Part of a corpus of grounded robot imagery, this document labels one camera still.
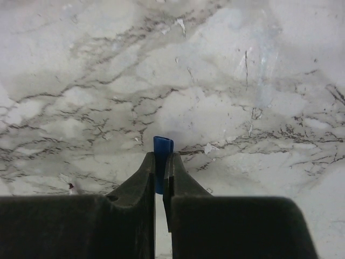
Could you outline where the blue pen cap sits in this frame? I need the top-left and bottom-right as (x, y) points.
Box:
(153, 136), (174, 195)

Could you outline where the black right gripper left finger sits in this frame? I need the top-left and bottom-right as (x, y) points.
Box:
(1, 152), (155, 258)

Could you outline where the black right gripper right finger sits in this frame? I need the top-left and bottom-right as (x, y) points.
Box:
(163, 153), (318, 258)

